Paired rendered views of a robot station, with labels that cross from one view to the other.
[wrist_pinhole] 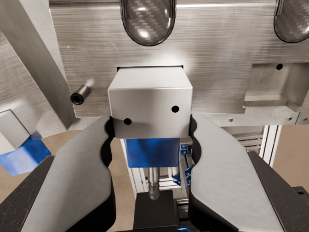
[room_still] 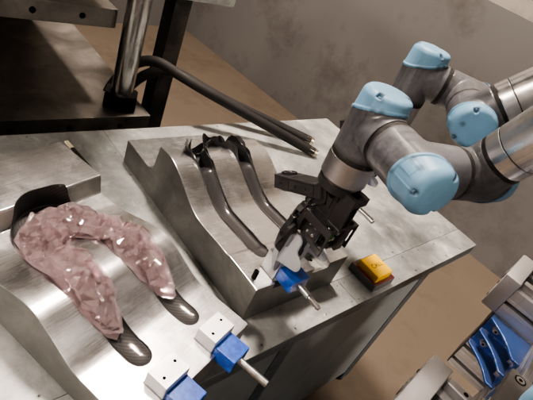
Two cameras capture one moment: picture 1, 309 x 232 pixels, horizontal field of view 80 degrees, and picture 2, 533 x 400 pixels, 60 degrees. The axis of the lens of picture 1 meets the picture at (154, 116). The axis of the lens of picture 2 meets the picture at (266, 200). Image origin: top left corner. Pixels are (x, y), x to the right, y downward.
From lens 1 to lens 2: 0.81 m
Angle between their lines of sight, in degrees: 75
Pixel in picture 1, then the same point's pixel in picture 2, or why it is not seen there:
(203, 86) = not seen: hidden behind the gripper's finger
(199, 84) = not seen: hidden behind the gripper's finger
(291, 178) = not seen: outside the picture
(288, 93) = (324, 264)
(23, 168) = (239, 351)
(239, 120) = (330, 313)
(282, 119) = (349, 303)
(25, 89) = (218, 306)
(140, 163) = (296, 279)
